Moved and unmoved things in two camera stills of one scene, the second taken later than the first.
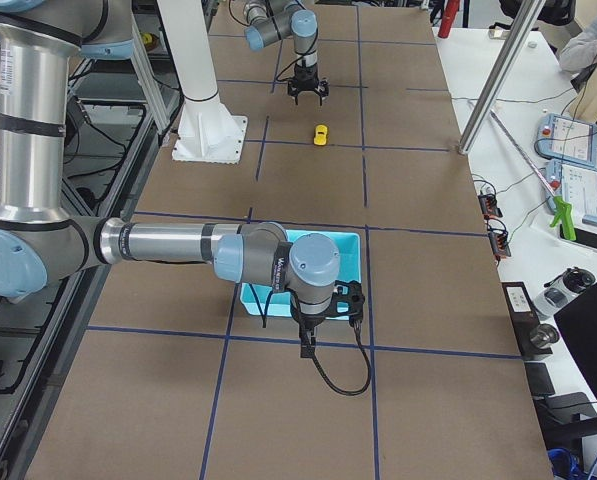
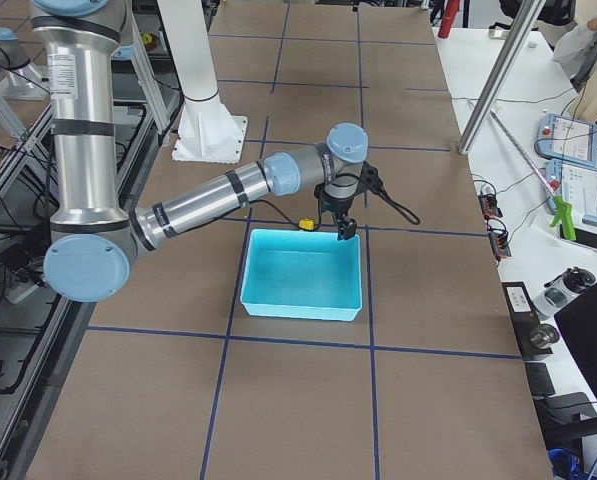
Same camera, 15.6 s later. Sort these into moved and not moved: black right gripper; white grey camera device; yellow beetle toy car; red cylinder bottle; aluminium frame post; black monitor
Moved: black right gripper; yellow beetle toy car
Not moved: white grey camera device; aluminium frame post; black monitor; red cylinder bottle
